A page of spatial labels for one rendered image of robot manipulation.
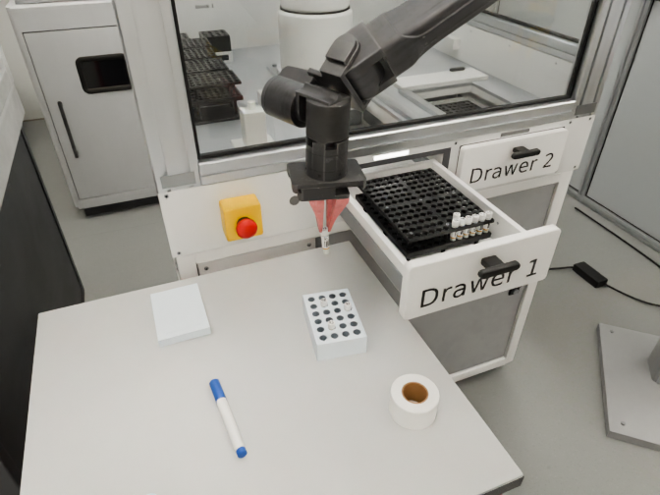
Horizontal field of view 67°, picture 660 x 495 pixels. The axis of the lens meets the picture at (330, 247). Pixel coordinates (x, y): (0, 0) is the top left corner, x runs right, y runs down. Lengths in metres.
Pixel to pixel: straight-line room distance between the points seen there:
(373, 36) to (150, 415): 0.61
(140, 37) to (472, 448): 0.76
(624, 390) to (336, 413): 1.35
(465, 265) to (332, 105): 0.34
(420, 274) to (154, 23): 0.55
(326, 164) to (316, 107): 0.08
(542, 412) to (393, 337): 1.04
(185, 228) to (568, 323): 1.61
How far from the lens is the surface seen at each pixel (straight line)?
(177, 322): 0.92
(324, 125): 0.64
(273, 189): 0.99
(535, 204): 1.43
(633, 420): 1.91
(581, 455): 1.80
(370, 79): 0.67
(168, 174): 0.93
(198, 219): 0.99
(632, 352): 2.12
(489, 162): 1.20
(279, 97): 0.69
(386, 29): 0.67
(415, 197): 0.99
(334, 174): 0.67
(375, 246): 0.89
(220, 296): 0.97
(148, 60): 0.86
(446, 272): 0.80
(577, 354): 2.08
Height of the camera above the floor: 1.39
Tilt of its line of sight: 36 degrees down
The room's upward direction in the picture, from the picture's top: straight up
